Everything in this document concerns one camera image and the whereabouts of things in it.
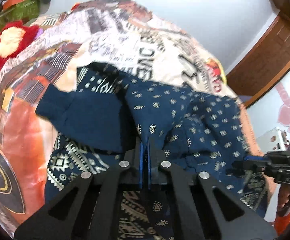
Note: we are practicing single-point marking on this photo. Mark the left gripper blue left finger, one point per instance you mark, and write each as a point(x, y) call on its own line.
point(88, 207)

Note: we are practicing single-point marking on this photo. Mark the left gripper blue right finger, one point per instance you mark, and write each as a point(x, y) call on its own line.
point(181, 205)

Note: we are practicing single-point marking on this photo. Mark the navy patterned hooded garment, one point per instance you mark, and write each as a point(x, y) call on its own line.
point(110, 110)

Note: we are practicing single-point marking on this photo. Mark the person right hand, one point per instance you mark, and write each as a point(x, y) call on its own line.
point(283, 197)

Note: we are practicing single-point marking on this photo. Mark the newspaper print bed cover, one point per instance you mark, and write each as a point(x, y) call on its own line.
point(120, 33)

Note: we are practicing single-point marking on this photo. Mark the wooden wardrobe cabinet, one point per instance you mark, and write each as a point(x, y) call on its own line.
point(267, 62)

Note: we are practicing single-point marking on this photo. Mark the red plush toy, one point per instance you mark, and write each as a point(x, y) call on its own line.
point(14, 38)

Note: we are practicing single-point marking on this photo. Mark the green storage box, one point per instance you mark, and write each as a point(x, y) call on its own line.
point(23, 11)

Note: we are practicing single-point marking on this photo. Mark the orange box on pile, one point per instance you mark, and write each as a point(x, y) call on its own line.
point(9, 3)

